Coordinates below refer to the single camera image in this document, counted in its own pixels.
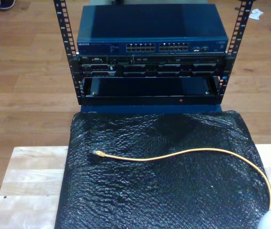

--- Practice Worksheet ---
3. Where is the black perforated rack post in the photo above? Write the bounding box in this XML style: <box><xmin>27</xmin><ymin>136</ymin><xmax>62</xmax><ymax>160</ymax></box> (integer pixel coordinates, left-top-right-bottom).
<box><xmin>53</xmin><ymin>0</ymin><xmax>83</xmax><ymax>105</ymax></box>
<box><xmin>218</xmin><ymin>0</ymin><xmax>254</xmax><ymax>104</ymax></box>

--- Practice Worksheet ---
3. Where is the blue network switch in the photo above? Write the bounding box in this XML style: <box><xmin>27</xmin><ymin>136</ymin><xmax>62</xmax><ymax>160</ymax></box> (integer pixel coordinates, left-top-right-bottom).
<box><xmin>76</xmin><ymin>4</ymin><xmax>229</xmax><ymax>54</ymax></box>

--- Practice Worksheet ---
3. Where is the black bubble mat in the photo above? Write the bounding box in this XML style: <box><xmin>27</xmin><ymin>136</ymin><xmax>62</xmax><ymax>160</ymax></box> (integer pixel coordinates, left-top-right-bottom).
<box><xmin>54</xmin><ymin>110</ymin><xmax>271</xmax><ymax>229</ymax></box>

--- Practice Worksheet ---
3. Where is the white crumpled paper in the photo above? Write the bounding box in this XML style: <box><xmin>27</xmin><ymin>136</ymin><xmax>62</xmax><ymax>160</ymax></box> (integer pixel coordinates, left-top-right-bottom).
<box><xmin>249</xmin><ymin>9</ymin><xmax>264</xmax><ymax>21</ymax></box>

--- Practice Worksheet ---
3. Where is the black rack server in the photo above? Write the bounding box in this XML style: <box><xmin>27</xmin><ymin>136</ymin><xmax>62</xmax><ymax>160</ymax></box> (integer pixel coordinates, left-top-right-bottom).
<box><xmin>77</xmin><ymin>54</ymin><xmax>227</xmax><ymax>78</ymax></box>

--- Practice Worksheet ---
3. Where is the person's foot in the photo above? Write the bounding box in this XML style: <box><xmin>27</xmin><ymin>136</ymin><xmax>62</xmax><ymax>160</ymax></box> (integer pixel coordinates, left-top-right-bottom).
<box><xmin>0</xmin><ymin>0</ymin><xmax>17</xmax><ymax>10</ymax></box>

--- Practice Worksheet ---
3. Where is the yellow network cable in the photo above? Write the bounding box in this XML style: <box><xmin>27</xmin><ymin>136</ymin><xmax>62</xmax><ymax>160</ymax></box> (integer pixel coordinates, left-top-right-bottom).
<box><xmin>92</xmin><ymin>147</ymin><xmax>271</xmax><ymax>209</ymax></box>

